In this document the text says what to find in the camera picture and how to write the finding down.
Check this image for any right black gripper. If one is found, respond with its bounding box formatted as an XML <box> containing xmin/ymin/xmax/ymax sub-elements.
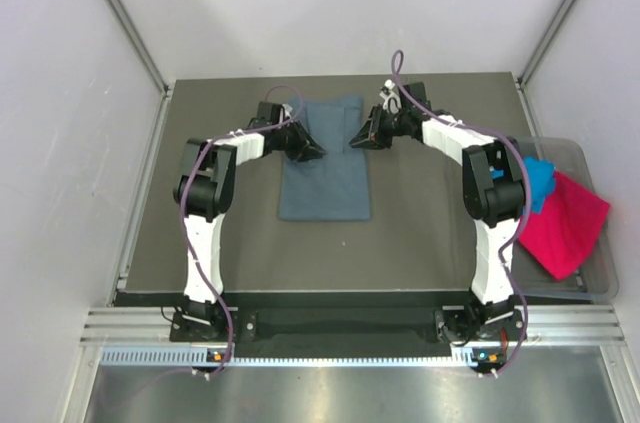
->
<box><xmin>349</xmin><ymin>105</ymin><xmax>410</xmax><ymax>151</ymax></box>

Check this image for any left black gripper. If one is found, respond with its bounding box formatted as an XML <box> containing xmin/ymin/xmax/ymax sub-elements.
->
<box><xmin>271</xmin><ymin>119</ymin><xmax>323</xmax><ymax>162</ymax></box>

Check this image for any grey-blue t-shirt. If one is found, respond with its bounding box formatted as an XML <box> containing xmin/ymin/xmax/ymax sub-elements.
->
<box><xmin>278</xmin><ymin>95</ymin><xmax>371</xmax><ymax>222</ymax></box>

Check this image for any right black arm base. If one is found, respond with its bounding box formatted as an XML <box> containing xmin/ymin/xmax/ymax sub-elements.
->
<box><xmin>434</xmin><ymin>307</ymin><xmax>524</xmax><ymax>347</ymax></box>

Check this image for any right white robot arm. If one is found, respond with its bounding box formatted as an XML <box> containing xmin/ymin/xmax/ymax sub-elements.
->
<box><xmin>349</xmin><ymin>80</ymin><xmax>526</xmax><ymax>339</ymax></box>

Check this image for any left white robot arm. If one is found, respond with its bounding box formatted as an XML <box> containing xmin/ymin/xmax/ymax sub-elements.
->
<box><xmin>173</xmin><ymin>100</ymin><xmax>325</xmax><ymax>340</ymax></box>

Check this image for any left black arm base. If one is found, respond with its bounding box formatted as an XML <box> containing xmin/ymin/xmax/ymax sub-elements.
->
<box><xmin>169</xmin><ymin>305</ymin><xmax>257</xmax><ymax>343</ymax></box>

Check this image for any bright blue t-shirt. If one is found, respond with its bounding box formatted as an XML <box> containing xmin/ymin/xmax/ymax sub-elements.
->
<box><xmin>487</xmin><ymin>157</ymin><xmax>556</xmax><ymax>221</ymax></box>

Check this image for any magenta t-shirt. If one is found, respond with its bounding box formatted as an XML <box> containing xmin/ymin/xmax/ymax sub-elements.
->
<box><xmin>518</xmin><ymin>171</ymin><xmax>611</xmax><ymax>281</ymax></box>

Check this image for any clear plastic bin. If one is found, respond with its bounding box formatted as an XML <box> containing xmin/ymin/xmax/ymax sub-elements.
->
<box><xmin>512</xmin><ymin>136</ymin><xmax>618</xmax><ymax>301</ymax></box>

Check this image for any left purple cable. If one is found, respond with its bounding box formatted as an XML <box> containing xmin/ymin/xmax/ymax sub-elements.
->
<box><xmin>177</xmin><ymin>84</ymin><xmax>304</xmax><ymax>378</ymax></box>

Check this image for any purple cable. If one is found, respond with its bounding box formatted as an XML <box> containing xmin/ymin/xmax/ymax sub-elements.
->
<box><xmin>177</xmin><ymin>84</ymin><xmax>304</xmax><ymax>378</ymax></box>
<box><xmin>389</xmin><ymin>49</ymin><xmax>531</xmax><ymax>379</ymax></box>

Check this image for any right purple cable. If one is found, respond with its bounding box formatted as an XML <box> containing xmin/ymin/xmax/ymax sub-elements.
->
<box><xmin>389</xmin><ymin>49</ymin><xmax>531</xmax><ymax>379</ymax></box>

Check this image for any slotted cable duct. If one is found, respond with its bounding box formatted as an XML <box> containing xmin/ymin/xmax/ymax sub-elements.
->
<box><xmin>99</xmin><ymin>345</ymin><xmax>504</xmax><ymax>369</ymax></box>

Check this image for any front aluminium rail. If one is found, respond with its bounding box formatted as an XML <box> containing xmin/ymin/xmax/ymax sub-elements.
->
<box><xmin>81</xmin><ymin>305</ymin><xmax>625</xmax><ymax>346</ymax></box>

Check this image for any left aluminium frame post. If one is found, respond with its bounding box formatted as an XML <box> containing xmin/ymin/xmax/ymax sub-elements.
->
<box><xmin>104</xmin><ymin>0</ymin><xmax>169</xmax><ymax>95</ymax></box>

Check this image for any aluminium frame post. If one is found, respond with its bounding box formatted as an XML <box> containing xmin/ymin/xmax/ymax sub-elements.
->
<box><xmin>104</xmin><ymin>0</ymin><xmax>169</xmax><ymax>95</ymax></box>
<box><xmin>516</xmin><ymin>0</ymin><xmax>579</xmax><ymax>89</ymax></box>

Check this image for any right aluminium frame post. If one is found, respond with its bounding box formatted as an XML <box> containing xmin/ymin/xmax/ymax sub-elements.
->
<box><xmin>516</xmin><ymin>0</ymin><xmax>579</xmax><ymax>89</ymax></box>

